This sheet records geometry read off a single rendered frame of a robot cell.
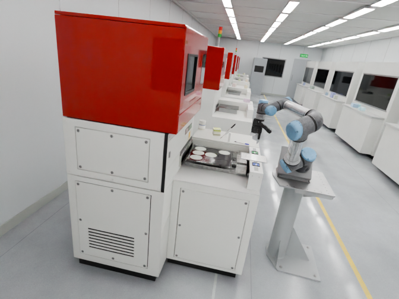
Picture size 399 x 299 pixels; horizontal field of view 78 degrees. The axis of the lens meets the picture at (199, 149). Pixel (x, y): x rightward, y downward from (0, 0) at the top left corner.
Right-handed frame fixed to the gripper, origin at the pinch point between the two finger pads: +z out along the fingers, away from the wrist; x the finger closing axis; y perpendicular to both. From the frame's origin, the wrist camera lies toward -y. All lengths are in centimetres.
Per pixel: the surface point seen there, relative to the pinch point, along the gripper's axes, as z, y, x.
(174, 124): -23, 54, 67
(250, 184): 19.8, 2.4, 40.0
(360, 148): 87, -248, -370
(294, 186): 23.6, -32.4, 20.8
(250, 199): 28, 0, 46
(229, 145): 11.4, 23.3, -14.6
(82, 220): 61, 117, 69
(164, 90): -42, 61, 67
